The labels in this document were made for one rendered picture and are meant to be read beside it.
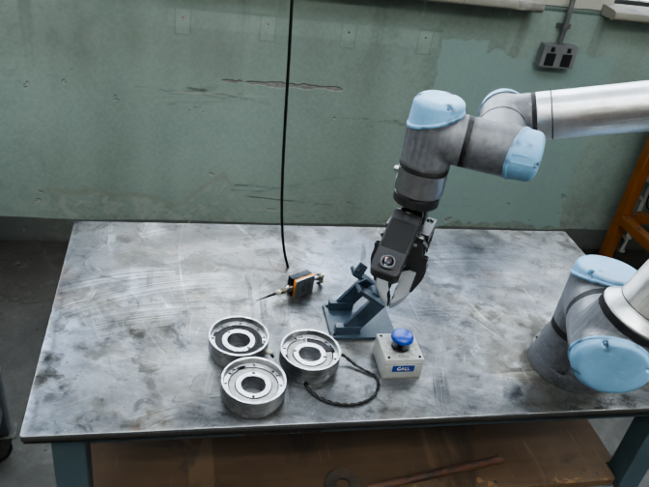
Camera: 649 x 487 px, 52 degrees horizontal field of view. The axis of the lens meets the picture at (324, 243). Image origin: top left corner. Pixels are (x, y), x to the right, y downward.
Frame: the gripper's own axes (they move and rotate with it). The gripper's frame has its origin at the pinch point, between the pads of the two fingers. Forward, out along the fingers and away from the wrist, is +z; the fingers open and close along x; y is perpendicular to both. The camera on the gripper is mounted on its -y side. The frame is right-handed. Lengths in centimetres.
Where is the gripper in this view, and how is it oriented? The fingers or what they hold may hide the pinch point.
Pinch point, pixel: (388, 302)
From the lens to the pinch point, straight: 110.9
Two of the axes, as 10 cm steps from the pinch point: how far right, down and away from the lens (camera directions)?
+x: -9.3, -3.0, 2.3
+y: 3.5, -4.6, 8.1
